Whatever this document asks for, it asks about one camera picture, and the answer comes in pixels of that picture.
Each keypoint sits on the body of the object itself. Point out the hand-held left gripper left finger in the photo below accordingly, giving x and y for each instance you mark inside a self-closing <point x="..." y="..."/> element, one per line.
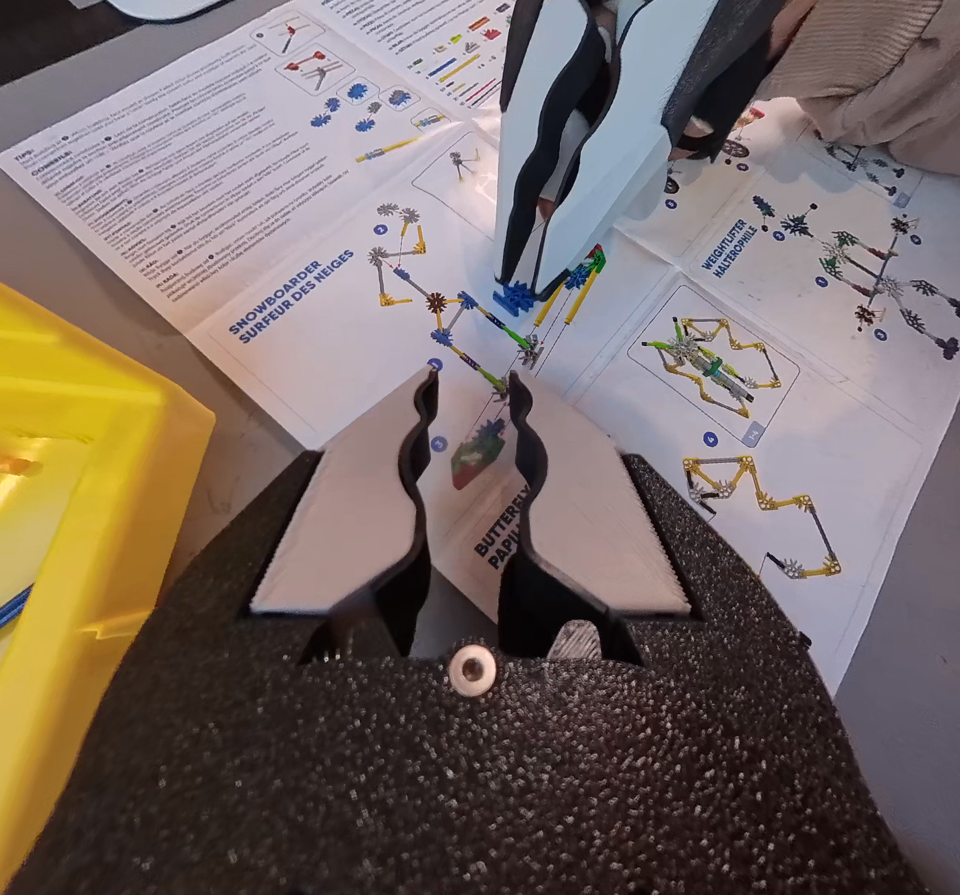
<point x="338" y="535"/>

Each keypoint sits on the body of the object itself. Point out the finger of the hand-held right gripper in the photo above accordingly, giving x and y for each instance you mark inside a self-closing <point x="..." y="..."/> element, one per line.
<point x="645" y="100"/>
<point x="540" y="70"/>

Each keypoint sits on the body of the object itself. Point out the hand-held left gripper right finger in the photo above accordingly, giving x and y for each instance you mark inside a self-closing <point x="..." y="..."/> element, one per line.
<point x="600" y="535"/>

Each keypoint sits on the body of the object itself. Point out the blue plastic connector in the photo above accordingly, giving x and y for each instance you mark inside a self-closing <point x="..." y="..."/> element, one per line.
<point x="516" y="297"/>

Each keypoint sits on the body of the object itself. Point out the person's right forearm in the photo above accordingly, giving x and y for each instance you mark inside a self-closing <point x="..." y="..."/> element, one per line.
<point x="885" y="85"/>

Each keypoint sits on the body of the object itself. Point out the yellow plastic bin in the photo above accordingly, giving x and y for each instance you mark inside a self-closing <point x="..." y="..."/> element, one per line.
<point x="105" y="430"/>

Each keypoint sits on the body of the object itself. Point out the white instruction sheet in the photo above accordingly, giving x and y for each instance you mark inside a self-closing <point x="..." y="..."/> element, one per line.
<point x="225" y="190"/>

